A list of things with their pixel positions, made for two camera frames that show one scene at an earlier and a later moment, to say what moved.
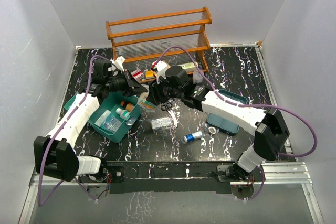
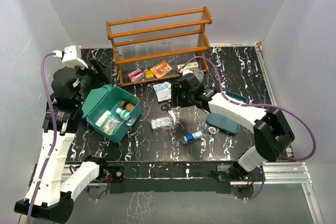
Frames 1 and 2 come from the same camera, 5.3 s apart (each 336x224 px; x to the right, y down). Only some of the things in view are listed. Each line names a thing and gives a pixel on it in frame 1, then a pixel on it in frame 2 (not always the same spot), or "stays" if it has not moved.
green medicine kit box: [115, 116] stays
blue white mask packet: [107, 121] stays
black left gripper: [133, 86] → [100, 71]
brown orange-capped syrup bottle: [129, 107] stays
